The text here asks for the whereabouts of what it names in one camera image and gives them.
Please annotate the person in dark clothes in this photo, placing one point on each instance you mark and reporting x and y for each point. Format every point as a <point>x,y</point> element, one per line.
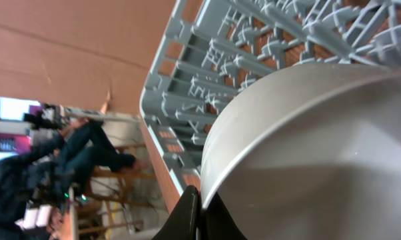
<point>69,157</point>

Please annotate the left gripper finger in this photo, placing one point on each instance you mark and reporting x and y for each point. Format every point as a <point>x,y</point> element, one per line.
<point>182,222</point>

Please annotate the grey plastic dish rack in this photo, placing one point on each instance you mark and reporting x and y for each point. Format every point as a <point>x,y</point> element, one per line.
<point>202,64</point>

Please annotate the grey shallow bowl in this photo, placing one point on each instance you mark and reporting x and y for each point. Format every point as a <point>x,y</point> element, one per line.
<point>310,152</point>

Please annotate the wooden chair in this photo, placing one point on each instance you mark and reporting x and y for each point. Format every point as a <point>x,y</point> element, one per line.
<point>109,192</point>

